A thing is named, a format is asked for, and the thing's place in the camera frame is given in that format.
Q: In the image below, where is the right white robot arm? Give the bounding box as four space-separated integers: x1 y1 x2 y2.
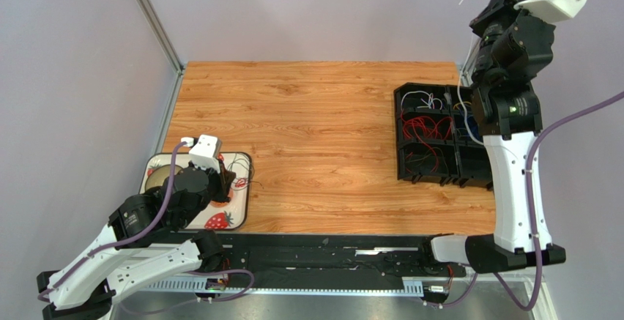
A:
428 0 567 274

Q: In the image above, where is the dark brown wire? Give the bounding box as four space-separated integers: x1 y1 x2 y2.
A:
404 151 452 179

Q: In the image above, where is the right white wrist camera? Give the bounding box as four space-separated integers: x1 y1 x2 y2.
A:
513 0 587 24

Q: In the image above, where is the red wire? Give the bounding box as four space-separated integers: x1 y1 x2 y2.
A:
401 111 454 174

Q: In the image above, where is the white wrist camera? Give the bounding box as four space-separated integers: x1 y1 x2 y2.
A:
181 135 222 173
513 0 587 24

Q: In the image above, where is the cream enamel bowl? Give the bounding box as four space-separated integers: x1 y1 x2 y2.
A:
144 164 171 191

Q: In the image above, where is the strawberry print white tray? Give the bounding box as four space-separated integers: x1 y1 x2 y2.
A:
139 152 252 231

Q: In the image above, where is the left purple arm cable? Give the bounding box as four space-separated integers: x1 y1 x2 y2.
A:
37 138 256 309

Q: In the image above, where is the black thin wire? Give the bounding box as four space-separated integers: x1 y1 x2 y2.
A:
219 157 264 191

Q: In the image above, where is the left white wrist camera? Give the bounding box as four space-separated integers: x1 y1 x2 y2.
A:
181 135 222 173

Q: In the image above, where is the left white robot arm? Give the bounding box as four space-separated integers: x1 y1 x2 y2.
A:
37 165 237 319

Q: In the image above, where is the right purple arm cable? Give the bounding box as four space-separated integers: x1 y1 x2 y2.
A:
423 0 624 312

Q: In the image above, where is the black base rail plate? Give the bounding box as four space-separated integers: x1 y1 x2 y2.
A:
217 231 467 293

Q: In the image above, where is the black compartment organizer bin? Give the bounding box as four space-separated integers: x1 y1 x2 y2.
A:
393 83 494 190

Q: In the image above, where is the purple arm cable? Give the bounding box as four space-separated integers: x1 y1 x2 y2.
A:
37 138 256 309
423 0 624 312

